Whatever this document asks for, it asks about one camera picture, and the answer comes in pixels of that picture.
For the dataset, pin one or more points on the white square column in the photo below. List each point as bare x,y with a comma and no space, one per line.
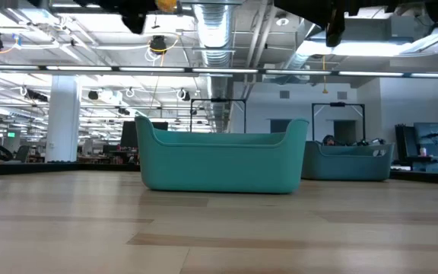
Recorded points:
63,118

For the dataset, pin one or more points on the person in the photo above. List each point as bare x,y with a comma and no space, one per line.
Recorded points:
328,140

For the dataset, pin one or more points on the grey-blue plastic bin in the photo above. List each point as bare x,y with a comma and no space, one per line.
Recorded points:
348,167

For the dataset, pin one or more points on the silver ventilation duct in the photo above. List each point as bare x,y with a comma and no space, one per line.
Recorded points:
215,38

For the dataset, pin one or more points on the black background rig frame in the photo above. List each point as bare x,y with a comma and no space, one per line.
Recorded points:
337,104

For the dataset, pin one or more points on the grey monitor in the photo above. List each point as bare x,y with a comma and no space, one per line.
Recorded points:
432,133

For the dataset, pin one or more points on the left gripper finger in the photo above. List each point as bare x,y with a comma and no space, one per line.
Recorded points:
134,21

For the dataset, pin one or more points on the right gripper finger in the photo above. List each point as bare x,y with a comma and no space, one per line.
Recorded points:
335,30

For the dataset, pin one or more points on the green plastic bin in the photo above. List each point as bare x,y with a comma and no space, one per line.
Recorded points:
223,167

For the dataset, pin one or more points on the black aluminium table frame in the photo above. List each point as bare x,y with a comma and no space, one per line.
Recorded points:
51,168

